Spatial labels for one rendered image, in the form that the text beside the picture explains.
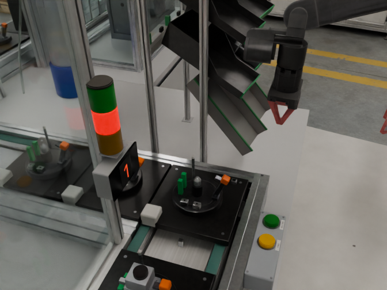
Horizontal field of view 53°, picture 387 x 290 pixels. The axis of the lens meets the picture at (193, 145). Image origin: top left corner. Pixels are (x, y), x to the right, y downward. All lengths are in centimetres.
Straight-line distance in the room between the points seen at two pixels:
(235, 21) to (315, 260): 68
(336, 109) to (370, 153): 195
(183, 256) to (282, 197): 41
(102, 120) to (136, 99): 102
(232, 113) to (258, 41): 47
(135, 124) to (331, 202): 81
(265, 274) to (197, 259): 18
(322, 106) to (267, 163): 211
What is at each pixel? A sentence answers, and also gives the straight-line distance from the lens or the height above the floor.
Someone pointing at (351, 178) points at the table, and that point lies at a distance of 142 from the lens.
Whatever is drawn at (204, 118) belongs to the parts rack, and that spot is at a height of 111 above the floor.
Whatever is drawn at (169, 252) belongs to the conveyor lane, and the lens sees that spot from 105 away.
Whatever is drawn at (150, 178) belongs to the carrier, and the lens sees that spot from 117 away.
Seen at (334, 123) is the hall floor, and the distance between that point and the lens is 329.
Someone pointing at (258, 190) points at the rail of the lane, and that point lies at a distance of 116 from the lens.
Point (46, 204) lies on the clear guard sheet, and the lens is 73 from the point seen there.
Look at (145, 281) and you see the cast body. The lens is 81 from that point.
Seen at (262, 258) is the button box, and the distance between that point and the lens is 100.
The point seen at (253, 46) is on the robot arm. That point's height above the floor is 142.
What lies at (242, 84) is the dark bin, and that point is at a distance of 116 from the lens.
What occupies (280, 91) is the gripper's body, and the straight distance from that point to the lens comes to 87.
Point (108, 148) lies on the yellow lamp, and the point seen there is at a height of 128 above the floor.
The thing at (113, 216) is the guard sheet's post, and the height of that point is 106.
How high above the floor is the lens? 175
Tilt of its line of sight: 37 degrees down
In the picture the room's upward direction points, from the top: 1 degrees counter-clockwise
